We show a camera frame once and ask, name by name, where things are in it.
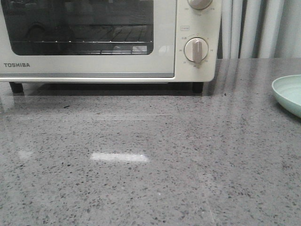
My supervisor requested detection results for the wire oven rack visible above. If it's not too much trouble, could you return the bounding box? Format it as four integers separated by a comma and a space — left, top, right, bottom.
10, 25, 154, 56

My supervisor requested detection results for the glass oven door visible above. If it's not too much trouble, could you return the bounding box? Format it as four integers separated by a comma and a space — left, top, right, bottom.
0, 0, 177, 77

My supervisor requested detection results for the grey pleated curtain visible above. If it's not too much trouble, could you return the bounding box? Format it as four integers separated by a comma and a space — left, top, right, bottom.
217, 0, 301, 59

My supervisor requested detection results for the cream Toshiba toaster oven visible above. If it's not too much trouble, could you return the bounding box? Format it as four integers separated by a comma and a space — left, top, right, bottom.
0, 0, 222, 93

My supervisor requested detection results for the beige temperature knob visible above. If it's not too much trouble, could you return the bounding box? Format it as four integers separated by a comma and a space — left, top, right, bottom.
188, 0, 212, 10

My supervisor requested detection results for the beige timer knob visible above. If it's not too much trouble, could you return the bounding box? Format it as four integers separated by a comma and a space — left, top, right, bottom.
184, 38, 209, 63

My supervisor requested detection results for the light green round plate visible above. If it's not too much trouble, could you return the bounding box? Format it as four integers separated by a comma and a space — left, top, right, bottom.
271, 74, 301, 118

